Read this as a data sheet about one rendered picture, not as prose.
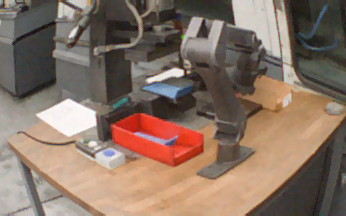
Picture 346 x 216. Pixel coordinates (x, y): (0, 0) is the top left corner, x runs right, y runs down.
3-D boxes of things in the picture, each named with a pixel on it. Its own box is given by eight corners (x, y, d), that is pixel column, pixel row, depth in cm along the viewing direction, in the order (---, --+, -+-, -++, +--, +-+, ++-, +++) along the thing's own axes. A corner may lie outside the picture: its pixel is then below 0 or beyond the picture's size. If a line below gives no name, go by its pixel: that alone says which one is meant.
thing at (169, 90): (178, 100, 188) (177, 90, 187) (141, 89, 198) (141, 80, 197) (194, 92, 192) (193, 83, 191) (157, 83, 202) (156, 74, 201)
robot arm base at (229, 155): (194, 149, 158) (214, 155, 153) (240, 122, 171) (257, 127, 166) (194, 174, 161) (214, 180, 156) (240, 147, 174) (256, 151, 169)
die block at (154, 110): (152, 127, 192) (150, 103, 189) (130, 119, 198) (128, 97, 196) (196, 106, 205) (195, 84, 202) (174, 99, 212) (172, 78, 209)
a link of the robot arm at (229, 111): (229, 118, 168) (193, 32, 145) (248, 121, 164) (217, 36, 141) (220, 136, 164) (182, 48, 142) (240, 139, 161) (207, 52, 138)
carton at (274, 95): (276, 114, 196) (276, 94, 193) (226, 98, 212) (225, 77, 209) (291, 103, 204) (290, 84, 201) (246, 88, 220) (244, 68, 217)
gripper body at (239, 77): (234, 70, 178) (241, 53, 173) (254, 93, 173) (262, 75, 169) (219, 73, 174) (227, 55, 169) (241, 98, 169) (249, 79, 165)
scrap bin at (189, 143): (174, 167, 166) (172, 148, 163) (113, 143, 182) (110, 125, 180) (203, 152, 174) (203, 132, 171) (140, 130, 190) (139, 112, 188)
